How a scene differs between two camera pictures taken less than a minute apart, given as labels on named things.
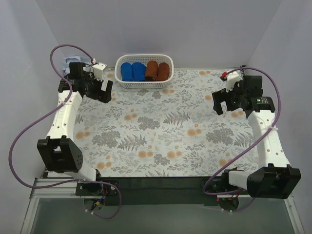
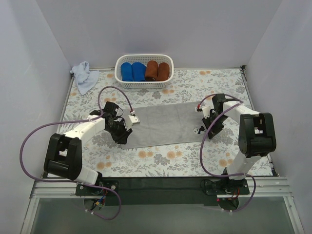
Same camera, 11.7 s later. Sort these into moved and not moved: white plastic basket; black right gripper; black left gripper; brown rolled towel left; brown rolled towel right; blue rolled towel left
Moved: black left gripper; black right gripper
Not moved: white plastic basket; brown rolled towel left; brown rolled towel right; blue rolled towel left
